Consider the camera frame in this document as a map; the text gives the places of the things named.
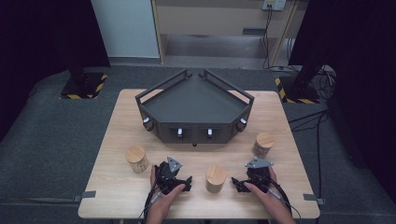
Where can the person's right hand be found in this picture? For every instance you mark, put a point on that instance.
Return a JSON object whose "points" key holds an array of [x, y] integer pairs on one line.
{"points": [[271, 200]]}

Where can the light wooden cabinet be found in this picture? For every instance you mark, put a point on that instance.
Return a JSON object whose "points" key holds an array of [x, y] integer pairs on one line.
{"points": [[211, 18]]}

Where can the dark grey corner shelf rack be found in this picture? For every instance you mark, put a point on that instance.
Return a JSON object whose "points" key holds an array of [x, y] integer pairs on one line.
{"points": [[194, 102]]}

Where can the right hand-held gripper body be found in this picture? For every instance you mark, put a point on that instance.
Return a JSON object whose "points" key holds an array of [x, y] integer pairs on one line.
{"points": [[259, 177]]}

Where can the grey flat strip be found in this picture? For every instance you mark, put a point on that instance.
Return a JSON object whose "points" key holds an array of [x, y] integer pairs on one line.
{"points": [[253, 31]]}

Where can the glass jar with green contents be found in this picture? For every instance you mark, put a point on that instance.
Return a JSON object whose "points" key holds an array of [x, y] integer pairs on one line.
{"points": [[216, 179]]}

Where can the black stand with striped base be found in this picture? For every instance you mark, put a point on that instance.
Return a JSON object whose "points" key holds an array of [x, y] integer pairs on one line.
{"points": [[83, 87], [299, 93]]}

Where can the white panel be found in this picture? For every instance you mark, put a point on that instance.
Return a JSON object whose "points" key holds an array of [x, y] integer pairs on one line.
{"points": [[127, 28]]}

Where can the grey tape piece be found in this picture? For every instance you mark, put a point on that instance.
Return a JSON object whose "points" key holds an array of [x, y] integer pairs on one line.
{"points": [[313, 198], [85, 195]]}

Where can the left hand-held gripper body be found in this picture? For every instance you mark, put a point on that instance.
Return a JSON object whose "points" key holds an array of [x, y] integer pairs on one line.
{"points": [[165, 175]]}

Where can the glass jar with brown contents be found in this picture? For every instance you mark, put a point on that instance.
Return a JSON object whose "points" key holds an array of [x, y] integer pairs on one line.
{"points": [[263, 144]]}

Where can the white wall socket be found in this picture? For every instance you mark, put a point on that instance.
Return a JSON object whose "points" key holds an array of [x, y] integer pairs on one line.
{"points": [[274, 4]]}

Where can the glass jar with pale beans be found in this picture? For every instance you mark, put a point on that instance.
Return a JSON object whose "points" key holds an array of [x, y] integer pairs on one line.
{"points": [[137, 158]]}

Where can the person's left hand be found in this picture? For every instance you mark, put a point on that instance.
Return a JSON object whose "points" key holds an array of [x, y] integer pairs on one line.
{"points": [[165, 202]]}

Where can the black curtain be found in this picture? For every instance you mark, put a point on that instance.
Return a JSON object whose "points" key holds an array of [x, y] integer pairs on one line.
{"points": [[40, 40], [361, 62]]}

